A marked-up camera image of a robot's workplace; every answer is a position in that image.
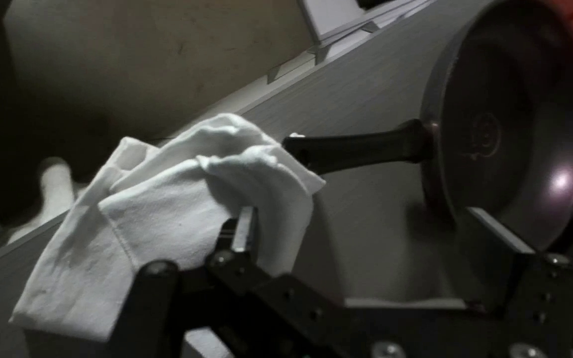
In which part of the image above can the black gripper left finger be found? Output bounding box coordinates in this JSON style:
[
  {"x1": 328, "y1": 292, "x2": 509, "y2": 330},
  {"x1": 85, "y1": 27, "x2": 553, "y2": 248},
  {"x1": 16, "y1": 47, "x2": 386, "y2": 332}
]
[{"x1": 103, "y1": 202, "x2": 350, "y2": 358}]

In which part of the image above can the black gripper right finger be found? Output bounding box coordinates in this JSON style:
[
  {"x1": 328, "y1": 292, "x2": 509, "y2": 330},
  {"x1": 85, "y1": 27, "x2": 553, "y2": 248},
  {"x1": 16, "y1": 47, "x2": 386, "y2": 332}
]
[{"x1": 454, "y1": 204, "x2": 573, "y2": 358}]

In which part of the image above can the white towel with red stripes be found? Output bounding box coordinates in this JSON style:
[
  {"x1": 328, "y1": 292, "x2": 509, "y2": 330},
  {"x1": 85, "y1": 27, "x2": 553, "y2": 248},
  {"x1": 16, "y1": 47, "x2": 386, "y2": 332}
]
[{"x1": 8, "y1": 111, "x2": 328, "y2": 344}]

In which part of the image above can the dark nonstick frying pan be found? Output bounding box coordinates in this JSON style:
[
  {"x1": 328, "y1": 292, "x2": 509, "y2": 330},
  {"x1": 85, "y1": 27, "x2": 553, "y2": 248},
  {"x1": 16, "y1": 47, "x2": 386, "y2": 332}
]
[{"x1": 282, "y1": 0, "x2": 573, "y2": 254}]

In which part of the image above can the white open shelf unit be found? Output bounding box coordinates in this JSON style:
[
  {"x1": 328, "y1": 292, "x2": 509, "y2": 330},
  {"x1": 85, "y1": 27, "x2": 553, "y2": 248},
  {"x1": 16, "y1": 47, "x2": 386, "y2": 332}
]
[{"x1": 264, "y1": 0, "x2": 434, "y2": 85}]

